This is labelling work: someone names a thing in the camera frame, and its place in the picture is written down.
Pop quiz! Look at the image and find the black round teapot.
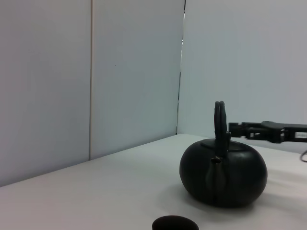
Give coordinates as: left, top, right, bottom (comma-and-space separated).
179, 101, 268, 209

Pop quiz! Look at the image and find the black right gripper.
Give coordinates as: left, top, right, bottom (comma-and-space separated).
228, 120, 307, 144

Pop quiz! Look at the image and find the small black teacup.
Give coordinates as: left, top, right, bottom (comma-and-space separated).
151, 215, 200, 230

